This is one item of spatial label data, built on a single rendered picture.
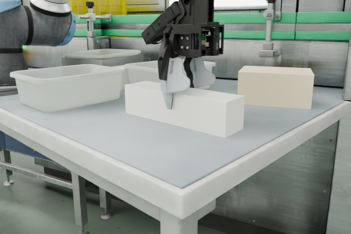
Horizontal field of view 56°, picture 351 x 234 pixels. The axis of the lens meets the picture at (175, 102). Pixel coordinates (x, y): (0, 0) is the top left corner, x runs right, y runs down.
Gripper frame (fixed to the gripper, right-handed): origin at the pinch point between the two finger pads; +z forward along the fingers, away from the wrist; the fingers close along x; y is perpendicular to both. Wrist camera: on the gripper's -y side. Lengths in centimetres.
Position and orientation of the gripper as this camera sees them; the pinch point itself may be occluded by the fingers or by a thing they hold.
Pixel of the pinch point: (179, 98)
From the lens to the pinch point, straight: 62.1
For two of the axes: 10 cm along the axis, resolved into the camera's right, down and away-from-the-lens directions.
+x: 6.4, -1.8, 7.5
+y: 7.7, 1.5, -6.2
